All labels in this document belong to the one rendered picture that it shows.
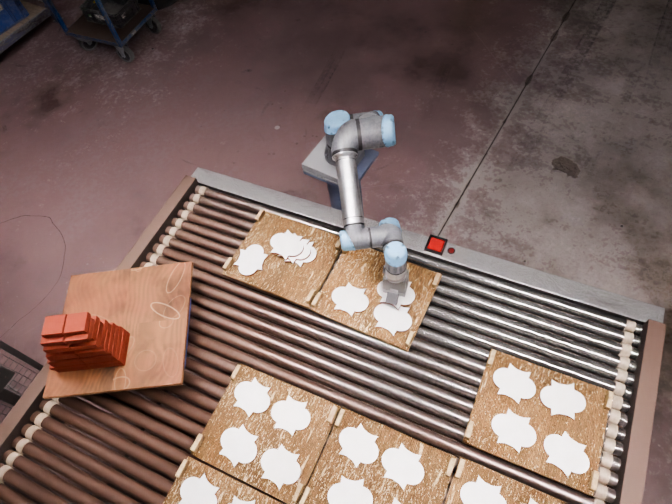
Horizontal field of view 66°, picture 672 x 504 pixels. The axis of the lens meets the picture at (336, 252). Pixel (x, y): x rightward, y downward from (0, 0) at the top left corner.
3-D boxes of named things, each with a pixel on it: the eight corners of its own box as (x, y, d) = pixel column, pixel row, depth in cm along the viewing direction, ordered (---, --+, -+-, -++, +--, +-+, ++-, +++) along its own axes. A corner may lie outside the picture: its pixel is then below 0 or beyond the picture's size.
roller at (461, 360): (160, 246, 232) (156, 240, 228) (624, 416, 175) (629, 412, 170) (154, 254, 230) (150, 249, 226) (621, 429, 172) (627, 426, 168)
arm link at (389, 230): (368, 218, 183) (372, 244, 177) (399, 214, 183) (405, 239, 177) (369, 230, 190) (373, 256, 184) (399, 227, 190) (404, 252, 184)
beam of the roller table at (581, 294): (201, 174, 255) (197, 166, 250) (658, 315, 194) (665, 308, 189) (192, 187, 252) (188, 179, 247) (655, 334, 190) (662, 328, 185)
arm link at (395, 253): (405, 237, 176) (409, 258, 171) (404, 253, 185) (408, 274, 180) (382, 240, 176) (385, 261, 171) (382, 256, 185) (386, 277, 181)
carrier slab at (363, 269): (349, 242, 218) (349, 240, 216) (441, 276, 205) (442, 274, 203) (310, 311, 202) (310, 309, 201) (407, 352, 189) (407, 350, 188)
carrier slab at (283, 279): (264, 211, 231) (263, 209, 229) (346, 240, 218) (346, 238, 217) (223, 274, 215) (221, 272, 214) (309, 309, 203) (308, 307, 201)
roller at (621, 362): (184, 212, 241) (181, 206, 237) (632, 363, 184) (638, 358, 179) (179, 220, 239) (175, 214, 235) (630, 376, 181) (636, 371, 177)
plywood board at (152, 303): (73, 277, 210) (71, 275, 208) (193, 263, 208) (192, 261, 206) (45, 399, 183) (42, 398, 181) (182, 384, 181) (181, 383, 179)
